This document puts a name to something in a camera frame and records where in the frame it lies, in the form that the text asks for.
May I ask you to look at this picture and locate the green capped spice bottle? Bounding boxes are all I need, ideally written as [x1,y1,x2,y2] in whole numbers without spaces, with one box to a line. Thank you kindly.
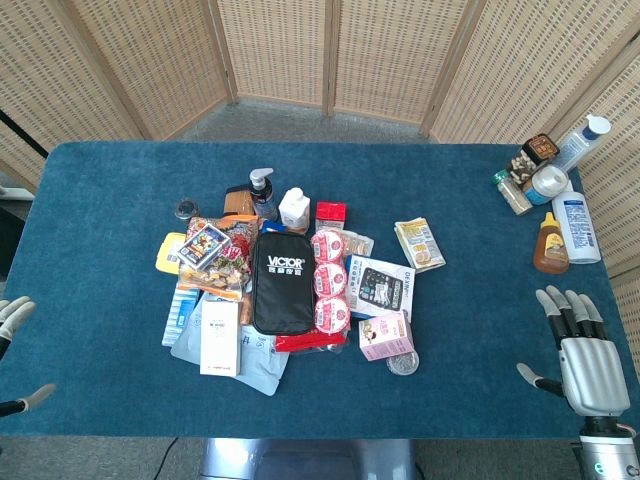
[493,168,535,217]

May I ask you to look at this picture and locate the capsule jar brown lid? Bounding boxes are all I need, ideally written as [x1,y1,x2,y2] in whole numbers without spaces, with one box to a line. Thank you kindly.
[505,132,561,193]

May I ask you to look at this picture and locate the dark pump dispenser bottle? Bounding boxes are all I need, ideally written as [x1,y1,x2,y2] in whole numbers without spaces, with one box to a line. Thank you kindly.
[248,167,279,221]

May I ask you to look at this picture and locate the blue table carpet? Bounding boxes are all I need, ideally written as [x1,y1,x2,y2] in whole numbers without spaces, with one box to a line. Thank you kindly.
[0,141,640,442]

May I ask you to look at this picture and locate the black cable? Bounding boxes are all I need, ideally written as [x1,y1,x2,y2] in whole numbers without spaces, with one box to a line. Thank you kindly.
[158,437,180,480]

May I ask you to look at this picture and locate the pink carton box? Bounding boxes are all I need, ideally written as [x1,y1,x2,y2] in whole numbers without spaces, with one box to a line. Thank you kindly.
[357,309,416,363]

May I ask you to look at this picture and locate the white calculator box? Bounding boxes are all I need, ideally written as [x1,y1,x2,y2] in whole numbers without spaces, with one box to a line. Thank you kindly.
[345,254,417,324]

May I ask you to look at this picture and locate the clear bottle blue cap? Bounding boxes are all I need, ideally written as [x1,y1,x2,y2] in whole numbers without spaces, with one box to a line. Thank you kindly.
[554,113,613,175]

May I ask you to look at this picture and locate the bamboo folding screen panel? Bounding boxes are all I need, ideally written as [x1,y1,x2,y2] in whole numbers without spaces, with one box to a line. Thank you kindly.
[63,0,239,142]
[547,39,640,441]
[0,0,154,194]
[419,0,640,147]
[214,0,335,117]
[328,0,489,127]

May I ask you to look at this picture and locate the brown wooden box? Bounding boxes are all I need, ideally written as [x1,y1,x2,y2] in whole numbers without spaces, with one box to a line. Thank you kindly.
[223,184,263,218]

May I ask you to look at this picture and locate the tall white carton box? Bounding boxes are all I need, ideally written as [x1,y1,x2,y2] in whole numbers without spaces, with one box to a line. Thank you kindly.
[199,299,242,377]

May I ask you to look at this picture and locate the clear round lid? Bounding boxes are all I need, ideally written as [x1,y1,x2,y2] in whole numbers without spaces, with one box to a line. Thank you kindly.
[385,348,420,377]

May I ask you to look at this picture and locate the blue and white packet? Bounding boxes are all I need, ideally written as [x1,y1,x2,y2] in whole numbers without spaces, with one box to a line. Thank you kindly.
[160,282,197,349]

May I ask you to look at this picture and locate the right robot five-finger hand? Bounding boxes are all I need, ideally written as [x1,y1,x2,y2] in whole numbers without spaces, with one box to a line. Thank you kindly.
[516,285,632,418]

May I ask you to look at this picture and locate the pale blue flat pouch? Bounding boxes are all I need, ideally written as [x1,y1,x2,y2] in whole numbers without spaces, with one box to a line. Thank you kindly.
[170,299,291,398]

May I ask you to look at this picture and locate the red printed snack bag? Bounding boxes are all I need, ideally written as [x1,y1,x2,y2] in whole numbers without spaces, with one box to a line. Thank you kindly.
[177,214,262,302]

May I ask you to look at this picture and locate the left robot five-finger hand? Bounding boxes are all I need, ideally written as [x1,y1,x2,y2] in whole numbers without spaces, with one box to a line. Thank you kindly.
[0,295,57,419]

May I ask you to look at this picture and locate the black Victor zip pouch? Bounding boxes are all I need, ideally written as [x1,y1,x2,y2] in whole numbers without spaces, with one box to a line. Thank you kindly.
[250,232,317,337]

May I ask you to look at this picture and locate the red lidded snack cup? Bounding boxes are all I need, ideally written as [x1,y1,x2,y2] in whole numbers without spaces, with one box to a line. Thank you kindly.
[310,229,347,264]
[312,261,349,300]
[313,296,352,335]

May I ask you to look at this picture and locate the white jar blue label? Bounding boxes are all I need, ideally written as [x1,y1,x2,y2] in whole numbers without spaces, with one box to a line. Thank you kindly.
[523,164,572,207]

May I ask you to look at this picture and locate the white bottle blue label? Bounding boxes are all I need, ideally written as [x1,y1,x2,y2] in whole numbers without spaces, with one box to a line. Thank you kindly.
[551,190,603,265]

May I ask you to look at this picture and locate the yellow green sachet stack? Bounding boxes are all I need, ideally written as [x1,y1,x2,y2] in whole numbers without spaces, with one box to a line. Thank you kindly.
[393,216,447,274]

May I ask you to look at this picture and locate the amber honey squeeze bottle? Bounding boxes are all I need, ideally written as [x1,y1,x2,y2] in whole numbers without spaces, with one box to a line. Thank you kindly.
[532,211,571,275]

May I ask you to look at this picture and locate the colourful card box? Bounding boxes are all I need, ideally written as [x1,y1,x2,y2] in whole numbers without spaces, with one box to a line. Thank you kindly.
[176,222,233,272]

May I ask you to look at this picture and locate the flat red packet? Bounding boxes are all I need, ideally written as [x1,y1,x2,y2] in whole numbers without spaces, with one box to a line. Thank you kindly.
[274,330,350,355]

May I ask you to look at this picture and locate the beige sachet strip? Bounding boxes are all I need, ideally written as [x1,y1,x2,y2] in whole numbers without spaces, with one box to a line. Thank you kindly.
[343,230,375,258]

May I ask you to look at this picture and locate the white squat bottle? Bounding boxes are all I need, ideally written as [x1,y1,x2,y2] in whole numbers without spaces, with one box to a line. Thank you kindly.
[277,186,312,234]

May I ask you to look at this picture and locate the red and white box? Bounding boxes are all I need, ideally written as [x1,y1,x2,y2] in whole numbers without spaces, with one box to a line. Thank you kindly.
[314,200,348,234]

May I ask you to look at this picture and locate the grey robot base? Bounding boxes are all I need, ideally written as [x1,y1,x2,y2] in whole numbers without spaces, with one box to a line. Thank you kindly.
[198,438,419,480]

